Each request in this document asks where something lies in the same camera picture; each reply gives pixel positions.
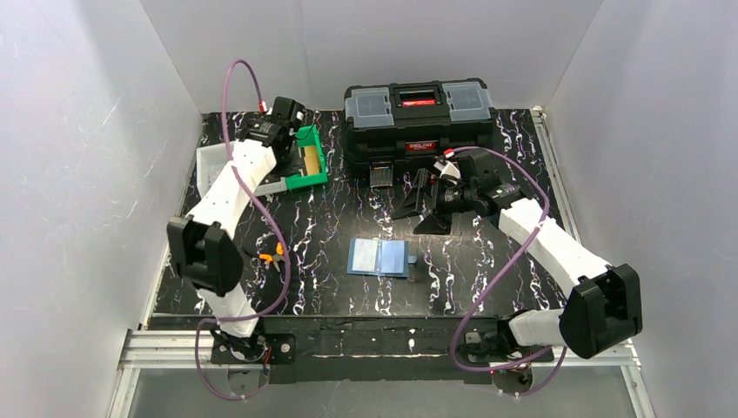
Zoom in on blue leather card holder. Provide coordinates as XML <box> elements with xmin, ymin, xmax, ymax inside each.
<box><xmin>346</xmin><ymin>238</ymin><xmax>418</xmax><ymax>279</ymax></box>

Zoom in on white card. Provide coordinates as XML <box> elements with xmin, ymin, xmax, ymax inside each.
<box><xmin>352</xmin><ymin>239</ymin><xmax>379</xmax><ymax>272</ymax></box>

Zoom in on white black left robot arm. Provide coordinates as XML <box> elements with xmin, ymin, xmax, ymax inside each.
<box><xmin>166</xmin><ymin>97</ymin><xmax>305</xmax><ymax>361</ymax></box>

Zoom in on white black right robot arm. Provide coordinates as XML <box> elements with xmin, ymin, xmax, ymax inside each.
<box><xmin>392</xmin><ymin>146</ymin><xmax>643</xmax><ymax>361</ymax></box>

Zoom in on gold card in green bin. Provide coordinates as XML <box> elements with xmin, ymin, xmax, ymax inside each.
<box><xmin>301</xmin><ymin>145</ymin><xmax>321</xmax><ymax>176</ymax></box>

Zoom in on white bin with black card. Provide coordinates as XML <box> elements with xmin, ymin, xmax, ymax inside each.
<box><xmin>252</xmin><ymin>174</ymin><xmax>288</xmax><ymax>197</ymax></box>

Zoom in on white bin with patterned cards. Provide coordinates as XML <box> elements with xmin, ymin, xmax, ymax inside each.
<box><xmin>196</xmin><ymin>144</ymin><xmax>228</xmax><ymax>197</ymax></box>

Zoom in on green plastic bin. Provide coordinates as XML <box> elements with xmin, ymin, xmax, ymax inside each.
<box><xmin>285</xmin><ymin>125</ymin><xmax>328</xmax><ymax>191</ymax></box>

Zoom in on black toolbox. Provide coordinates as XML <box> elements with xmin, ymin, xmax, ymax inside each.
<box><xmin>341</xmin><ymin>78</ymin><xmax>501</xmax><ymax>187</ymax></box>

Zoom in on yellow black handled pliers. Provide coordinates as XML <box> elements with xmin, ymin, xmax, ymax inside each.
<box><xmin>258</xmin><ymin>242</ymin><xmax>286</xmax><ymax>273</ymax></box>

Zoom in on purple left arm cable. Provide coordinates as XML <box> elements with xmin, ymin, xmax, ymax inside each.
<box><xmin>194</xmin><ymin>58</ymin><xmax>292</xmax><ymax>402</ymax></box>

